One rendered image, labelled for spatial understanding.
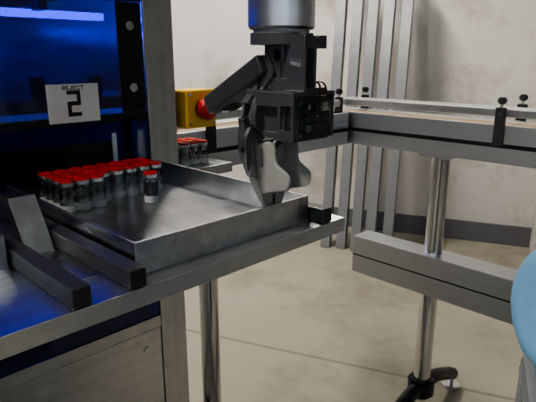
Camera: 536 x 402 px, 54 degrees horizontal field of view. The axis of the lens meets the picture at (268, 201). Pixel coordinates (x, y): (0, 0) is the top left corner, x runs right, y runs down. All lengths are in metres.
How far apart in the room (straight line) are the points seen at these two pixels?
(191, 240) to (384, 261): 1.11
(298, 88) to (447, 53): 2.75
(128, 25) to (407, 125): 0.82
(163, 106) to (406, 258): 0.89
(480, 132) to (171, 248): 0.98
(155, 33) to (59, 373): 0.61
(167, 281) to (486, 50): 2.92
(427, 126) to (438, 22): 1.90
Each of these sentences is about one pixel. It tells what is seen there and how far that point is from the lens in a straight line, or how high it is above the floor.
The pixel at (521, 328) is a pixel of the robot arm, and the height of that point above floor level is 0.94.
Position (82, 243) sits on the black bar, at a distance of 0.59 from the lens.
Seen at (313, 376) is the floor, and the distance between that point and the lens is 1.96.
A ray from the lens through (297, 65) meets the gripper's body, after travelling 0.58.
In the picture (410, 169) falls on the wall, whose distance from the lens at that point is 3.39.
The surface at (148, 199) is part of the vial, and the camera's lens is 0.79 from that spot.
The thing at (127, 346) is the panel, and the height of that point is 0.56.
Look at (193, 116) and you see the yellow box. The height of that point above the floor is 0.98.
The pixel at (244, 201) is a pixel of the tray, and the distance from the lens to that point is 0.78.
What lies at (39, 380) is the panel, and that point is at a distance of 1.00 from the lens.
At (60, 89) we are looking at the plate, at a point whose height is 1.04.
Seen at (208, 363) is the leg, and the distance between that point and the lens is 1.44.
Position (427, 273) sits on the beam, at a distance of 1.56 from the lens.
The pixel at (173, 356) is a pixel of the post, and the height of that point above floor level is 0.50.
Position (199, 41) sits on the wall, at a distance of 3.77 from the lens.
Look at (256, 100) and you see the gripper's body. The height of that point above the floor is 1.04.
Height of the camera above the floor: 1.09
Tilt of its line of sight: 15 degrees down
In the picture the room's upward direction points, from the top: straight up
